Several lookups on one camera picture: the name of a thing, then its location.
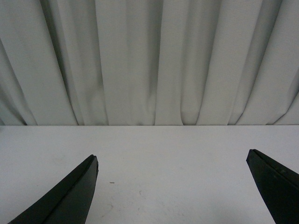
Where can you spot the white pleated curtain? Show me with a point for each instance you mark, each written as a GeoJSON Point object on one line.
{"type": "Point", "coordinates": [149, 62]}

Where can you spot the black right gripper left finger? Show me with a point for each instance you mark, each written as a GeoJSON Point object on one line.
{"type": "Point", "coordinates": [69, 201]}

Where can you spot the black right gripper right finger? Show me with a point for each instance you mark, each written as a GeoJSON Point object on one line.
{"type": "Point", "coordinates": [277, 185]}

